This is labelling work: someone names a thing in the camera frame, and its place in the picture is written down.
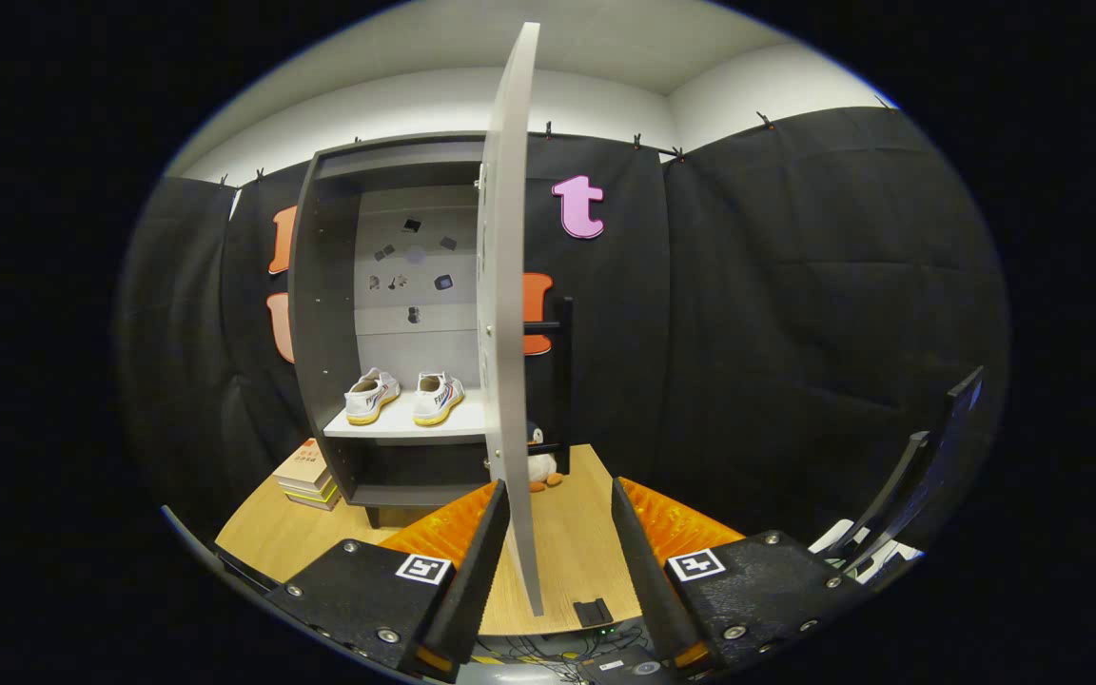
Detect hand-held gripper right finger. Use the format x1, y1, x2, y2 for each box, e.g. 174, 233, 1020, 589
611, 476, 868, 675

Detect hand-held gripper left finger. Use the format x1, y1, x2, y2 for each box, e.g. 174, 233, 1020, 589
263, 479, 511, 681

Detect white canvas shoe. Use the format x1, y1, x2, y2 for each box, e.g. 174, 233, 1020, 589
412, 371, 466, 427
344, 368, 402, 426

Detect dark grey shoe cabinet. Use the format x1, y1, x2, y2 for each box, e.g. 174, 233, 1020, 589
288, 131, 511, 529

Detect black electronic device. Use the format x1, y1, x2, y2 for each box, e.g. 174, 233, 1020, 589
578, 647, 673, 684

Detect penguin plush toy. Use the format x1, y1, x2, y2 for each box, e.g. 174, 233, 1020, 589
524, 421, 565, 493

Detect stack of books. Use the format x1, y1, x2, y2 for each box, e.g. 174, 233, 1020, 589
272, 438, 342, 512

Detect tangle of black cables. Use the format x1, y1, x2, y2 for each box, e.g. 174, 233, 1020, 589
472, 623, 673, 684

